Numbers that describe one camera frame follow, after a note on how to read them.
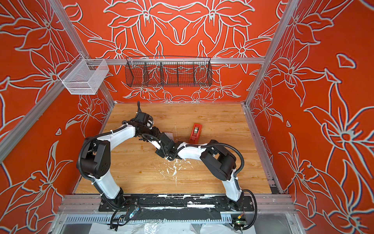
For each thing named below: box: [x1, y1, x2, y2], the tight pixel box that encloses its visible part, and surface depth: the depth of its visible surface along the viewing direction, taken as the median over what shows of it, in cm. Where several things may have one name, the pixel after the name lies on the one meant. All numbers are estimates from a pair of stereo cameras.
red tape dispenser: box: [188, 123, 203, 145], surface depth 97 cm
